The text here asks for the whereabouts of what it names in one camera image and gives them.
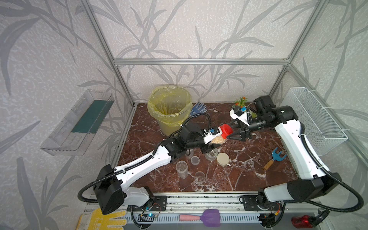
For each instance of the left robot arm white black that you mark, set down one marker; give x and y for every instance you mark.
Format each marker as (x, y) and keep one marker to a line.
(113, 186)

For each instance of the blue dotted work glove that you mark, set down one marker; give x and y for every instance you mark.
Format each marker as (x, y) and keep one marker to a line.
(198, 108)

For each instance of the mesh trash bin yellow bag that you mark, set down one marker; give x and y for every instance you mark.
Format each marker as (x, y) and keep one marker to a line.
(170, 106)

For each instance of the red jar lid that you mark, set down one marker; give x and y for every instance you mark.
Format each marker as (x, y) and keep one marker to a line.
(226, 130)

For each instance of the clear plastic wall shelf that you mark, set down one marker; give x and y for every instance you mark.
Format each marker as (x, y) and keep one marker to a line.
(74, 134)

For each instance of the purple scoop pink handle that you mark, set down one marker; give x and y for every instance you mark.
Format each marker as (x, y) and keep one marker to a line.
(210, 218)

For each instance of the yellow dotted work glove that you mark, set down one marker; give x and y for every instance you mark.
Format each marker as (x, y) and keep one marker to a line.
(97, 221)

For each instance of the white pot artificial flowers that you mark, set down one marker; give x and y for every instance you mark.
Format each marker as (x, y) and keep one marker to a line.
(244, 106)

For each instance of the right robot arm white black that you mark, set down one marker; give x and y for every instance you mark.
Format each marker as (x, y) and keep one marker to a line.
(314, 177)

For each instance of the white wire wall basket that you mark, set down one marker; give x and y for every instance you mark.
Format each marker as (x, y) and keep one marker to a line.
(321, 129)

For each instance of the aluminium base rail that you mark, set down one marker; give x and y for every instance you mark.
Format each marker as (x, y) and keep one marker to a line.
(225, 202)

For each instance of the clear oatmeal jar small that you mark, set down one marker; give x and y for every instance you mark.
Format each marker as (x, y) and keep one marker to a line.
(189, 153)

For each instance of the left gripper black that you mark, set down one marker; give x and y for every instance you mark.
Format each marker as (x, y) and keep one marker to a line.
(205, 148)

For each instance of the green circuit board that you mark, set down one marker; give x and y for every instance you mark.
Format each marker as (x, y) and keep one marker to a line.
(149, 216)

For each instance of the clear oatmeal jar tall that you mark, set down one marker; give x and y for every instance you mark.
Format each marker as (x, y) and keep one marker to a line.
(182, 169)

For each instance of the red lid oatmeal jar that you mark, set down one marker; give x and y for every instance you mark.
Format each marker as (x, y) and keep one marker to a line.
(218, 139)

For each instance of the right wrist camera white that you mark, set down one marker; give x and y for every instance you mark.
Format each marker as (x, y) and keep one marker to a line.
(240, 114)

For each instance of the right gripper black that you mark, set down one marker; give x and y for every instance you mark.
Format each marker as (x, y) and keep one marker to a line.
(244, 131)

